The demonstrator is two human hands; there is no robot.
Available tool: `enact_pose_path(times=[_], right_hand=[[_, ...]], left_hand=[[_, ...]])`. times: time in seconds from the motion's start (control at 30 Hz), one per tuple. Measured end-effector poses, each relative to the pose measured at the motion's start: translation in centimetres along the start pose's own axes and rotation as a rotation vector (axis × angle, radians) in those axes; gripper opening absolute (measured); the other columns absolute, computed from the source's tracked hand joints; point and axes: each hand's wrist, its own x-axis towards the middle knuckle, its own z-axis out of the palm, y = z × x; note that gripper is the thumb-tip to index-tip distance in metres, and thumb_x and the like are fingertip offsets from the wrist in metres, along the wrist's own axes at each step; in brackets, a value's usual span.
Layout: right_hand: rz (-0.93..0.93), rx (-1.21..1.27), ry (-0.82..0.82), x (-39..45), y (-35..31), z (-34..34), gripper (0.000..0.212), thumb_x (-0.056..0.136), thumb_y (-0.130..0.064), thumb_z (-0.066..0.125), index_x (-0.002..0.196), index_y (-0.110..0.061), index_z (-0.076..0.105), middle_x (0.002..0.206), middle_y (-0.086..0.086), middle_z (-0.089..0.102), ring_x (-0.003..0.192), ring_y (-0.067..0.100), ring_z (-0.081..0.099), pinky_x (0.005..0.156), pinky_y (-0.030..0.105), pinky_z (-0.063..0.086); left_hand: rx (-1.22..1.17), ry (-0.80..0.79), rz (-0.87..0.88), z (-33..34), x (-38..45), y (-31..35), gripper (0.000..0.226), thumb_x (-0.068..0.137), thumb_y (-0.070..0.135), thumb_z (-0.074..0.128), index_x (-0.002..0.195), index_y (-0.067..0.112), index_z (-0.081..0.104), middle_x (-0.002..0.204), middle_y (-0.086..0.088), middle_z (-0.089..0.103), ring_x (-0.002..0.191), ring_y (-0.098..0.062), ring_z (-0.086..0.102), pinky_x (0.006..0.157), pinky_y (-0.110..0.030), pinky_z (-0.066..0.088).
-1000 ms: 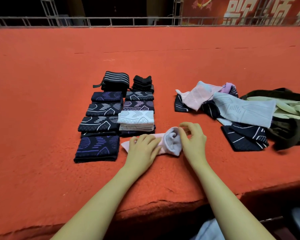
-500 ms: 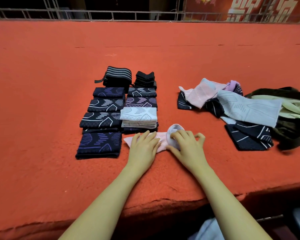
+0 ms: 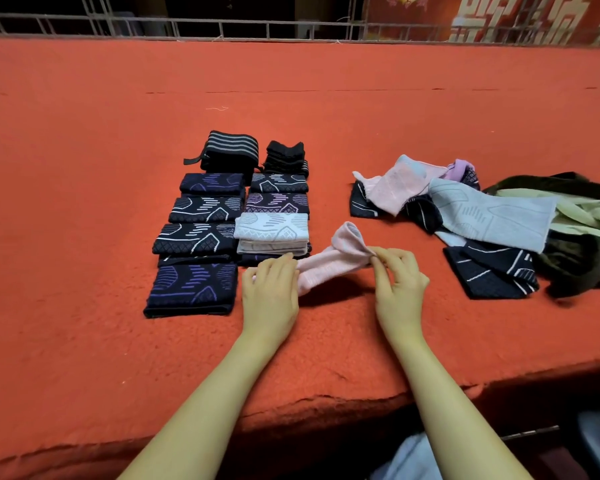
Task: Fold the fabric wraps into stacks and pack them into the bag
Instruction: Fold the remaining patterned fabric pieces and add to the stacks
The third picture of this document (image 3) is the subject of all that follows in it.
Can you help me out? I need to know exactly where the grey metal truss tower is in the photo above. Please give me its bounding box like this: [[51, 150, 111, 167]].
[[347, 0, 366, 41], [80, 0, 116, 36]]

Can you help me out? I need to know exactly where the dark brown door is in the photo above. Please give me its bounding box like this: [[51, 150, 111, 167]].
[[170, 0, 296, 24]]

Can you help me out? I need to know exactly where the person's right hand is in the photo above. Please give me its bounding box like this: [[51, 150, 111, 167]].
[[370, 247, 431, 346]]

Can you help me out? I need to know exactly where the red banner with white print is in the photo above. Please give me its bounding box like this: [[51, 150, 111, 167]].
[[365, 0, 600, 44]]

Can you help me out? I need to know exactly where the heap of dark patterned socks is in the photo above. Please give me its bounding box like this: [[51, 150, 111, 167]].
[[349, 159, 481, 236]]

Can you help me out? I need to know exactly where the person's left hand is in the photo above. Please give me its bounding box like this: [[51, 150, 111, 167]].
[[240, 253, 301, 351]]

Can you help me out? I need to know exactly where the single black white-patterned sock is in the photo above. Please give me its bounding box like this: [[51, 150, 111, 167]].
[[169, 195, 244, 224], [152, 223, 239, 257]]

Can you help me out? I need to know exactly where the single black grey-striped sock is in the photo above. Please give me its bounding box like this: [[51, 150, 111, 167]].
[[250, 173, 310, 194]]

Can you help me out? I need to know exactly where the person's pale blue clothing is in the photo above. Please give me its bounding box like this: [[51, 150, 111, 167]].
[[370, 433, 446, 480]]

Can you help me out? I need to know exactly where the person's left forearm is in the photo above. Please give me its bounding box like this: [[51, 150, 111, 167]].
[[120, 335, 291, 480]]

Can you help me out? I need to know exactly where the single navy purple-cuffed sock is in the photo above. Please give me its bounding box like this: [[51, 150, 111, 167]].
[[144, 263, 239, 319]]

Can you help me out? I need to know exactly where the person's right forearm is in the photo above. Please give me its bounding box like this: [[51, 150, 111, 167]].
[[385, 329, 531, 480]]

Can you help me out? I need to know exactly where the single black purple-lined sock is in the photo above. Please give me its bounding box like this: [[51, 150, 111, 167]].
[[245, 191, 311, 215], [159, 253, 237, 268]]

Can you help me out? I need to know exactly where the single black white-lined sock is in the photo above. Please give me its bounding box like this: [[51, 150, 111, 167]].
[[443, 241, 541, 300]]

